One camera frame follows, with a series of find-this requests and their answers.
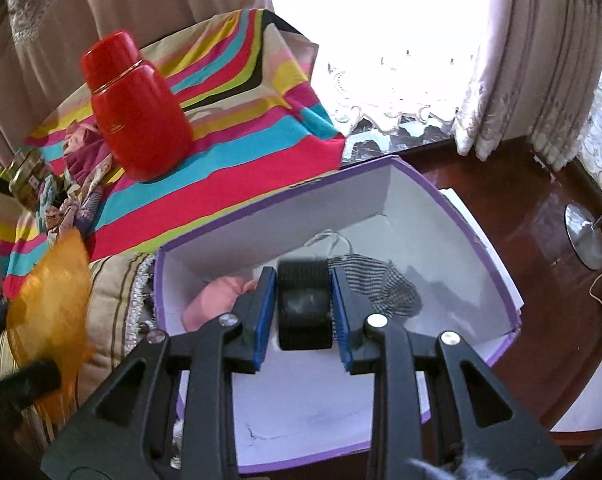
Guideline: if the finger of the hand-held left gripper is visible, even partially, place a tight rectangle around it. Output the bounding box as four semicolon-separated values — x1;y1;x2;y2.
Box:
0;359;62;403

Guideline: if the white box with purple edge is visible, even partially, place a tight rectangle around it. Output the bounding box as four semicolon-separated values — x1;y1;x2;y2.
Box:
153;155;524;478

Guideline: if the light pink cloth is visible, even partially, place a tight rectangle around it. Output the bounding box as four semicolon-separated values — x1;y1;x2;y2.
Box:
182;276;259;333

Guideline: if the person's left forearm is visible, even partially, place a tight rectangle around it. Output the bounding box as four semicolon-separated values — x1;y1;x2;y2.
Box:
5;234;94;413

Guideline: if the dark window sill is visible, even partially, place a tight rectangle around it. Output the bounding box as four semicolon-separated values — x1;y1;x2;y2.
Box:
340;115;459;163

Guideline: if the pile of assorted clothes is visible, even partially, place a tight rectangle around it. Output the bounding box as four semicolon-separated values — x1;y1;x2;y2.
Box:
36;120;126;236

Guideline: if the red lidded jar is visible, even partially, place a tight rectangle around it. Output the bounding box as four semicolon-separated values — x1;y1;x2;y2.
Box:
79;31;194;182

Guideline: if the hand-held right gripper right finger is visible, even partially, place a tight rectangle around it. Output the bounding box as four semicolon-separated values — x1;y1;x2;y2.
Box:
331;266;568;480

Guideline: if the black white checkered cloth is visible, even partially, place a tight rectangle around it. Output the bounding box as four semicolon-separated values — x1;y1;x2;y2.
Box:
328;254;424;318

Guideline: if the beige striped pillow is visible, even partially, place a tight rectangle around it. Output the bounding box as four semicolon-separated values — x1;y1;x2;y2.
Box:
11;252;156;441

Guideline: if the silver floor lamp stand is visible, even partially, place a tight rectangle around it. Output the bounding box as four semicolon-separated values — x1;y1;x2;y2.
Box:
565;192;602;270

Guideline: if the patterned beige curtain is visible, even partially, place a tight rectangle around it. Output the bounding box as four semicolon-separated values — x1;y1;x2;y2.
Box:
453;0;602;171

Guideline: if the plain beige curtain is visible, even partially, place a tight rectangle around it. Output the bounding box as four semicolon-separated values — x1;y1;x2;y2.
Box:
0;0;274;161

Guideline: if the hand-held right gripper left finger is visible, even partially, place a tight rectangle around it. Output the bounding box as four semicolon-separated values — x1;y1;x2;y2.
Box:
41;266;278;480

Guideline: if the dark round container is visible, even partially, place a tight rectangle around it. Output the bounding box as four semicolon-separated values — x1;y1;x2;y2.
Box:
8;150;56;211

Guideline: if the colourful striped blanket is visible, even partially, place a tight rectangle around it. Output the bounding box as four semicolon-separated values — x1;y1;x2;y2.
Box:
0;7;346;301

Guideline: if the white lace sheer curtain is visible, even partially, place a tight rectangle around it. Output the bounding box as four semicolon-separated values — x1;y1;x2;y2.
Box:
258;0;486;136

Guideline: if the grey fluffy cloth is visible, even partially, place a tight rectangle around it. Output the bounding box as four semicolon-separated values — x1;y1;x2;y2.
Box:
411;455;512;480

